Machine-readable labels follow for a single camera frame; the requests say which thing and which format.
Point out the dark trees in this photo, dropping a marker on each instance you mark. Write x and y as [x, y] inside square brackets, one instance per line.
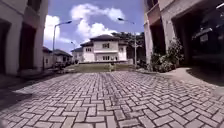
[130, 40]

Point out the green bushes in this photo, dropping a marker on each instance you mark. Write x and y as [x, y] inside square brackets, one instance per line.
[165, 60]

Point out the pale multi-storey building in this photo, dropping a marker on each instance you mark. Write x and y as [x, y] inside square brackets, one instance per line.
[173, 20]
[20, 33]

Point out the pale concrete driveway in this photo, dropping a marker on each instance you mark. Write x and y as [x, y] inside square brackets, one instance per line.
[186, 75]

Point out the grey brick paved road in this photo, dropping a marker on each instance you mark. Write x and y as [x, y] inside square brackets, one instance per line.
[110, 100]

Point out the white house with dark roof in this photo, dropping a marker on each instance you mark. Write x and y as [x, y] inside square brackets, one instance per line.
[105, 50]

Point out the small house with dark roof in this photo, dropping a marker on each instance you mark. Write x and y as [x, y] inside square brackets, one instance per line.
[57, 57]

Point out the grass patch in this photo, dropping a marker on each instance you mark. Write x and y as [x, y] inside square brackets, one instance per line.
[96, 67]

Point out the street lamp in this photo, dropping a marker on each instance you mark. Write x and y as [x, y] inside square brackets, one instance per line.
[135, 46]
[53, 43]

